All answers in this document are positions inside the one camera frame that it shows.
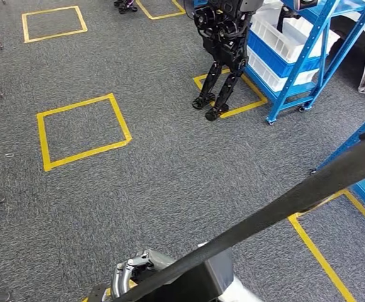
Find blue steel shelf rack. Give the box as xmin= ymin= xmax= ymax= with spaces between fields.
xmin=245 ymin=0 xmax=365 ymax=126
xmin=310 ymin=104 xmax=365 ymax=226

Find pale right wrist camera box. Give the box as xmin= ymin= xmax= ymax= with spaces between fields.
xmin=198 ymin=243 xmax=234 ymax=294

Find blue plastic crate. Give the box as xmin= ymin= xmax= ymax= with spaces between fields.
xmin=246 ymin=29 xmax=323 ymax=79

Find black plastic plate holder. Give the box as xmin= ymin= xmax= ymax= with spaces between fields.
xmin=113 ymin=125 xmax=365 ymax=302

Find white ribbed plastic crate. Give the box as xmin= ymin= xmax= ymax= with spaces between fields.
xmin=250 ymin=7 xmax=341 ymax=64
xmin=246 ymin=47 xmax=320 ymax=93

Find black humanoid robot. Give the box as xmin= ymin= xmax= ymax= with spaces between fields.
xmin=184 ymin=0 xmax=318 ymax=123

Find yellow floor tape square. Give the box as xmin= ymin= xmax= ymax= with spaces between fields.
xmin=36 ymin=92 xmax=132 ymax=173
xmin=287 ymin=188 xmax=365 ymax=302
xmin=193 ymin=67 xmax=268 ymax=120

